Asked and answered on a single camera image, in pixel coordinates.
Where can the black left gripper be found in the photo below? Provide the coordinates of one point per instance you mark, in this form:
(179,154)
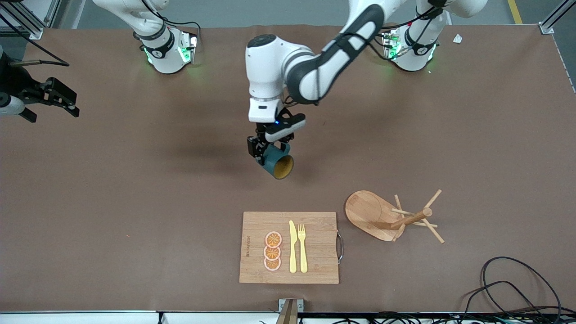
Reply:
(254,146)

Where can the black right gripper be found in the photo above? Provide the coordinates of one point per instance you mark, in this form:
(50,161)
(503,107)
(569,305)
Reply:
(15,83)

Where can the teal cup yellow inside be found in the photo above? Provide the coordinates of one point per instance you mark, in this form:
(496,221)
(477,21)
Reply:
(274,162)

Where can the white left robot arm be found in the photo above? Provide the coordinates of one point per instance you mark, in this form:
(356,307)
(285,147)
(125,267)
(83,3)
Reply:
(265,67)

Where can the toy orange slice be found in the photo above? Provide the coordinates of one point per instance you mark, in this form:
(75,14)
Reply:
(273,239)
(272,264)
(272,253)

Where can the yellow plastic knife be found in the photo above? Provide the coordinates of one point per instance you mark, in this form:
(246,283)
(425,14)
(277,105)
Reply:
(293,252)

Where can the yellow plastic fork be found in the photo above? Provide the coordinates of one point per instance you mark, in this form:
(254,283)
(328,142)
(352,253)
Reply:
(302,252)

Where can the wooden cutting board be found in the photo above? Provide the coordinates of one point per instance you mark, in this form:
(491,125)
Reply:
(315,252)

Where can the wooden mug tree stand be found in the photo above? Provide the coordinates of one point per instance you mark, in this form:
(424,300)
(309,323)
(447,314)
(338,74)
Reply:
(369,211)

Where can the white paper scrap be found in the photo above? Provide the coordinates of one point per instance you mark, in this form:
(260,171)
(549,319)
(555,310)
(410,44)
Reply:
(457,38)

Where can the aluminium frame profile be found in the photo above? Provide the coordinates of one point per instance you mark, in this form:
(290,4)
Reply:
(38,32)
(546,28)

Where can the aluminium edge bracket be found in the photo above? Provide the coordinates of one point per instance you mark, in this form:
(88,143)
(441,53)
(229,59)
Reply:
(290,310)

